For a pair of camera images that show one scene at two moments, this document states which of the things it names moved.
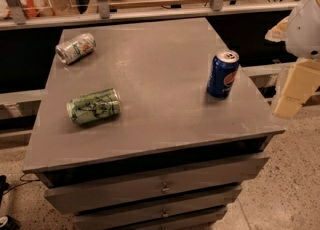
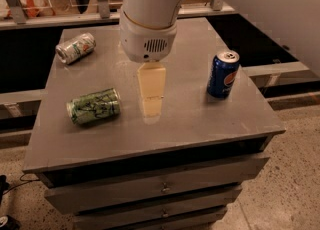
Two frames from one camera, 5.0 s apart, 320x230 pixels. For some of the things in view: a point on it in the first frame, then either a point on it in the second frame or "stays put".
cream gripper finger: x=302 y=84 → x=152 y=77
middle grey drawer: x=157 y=211 stays put
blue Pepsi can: x=222 y=74 stays put
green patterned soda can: x=94 y=106 stays put
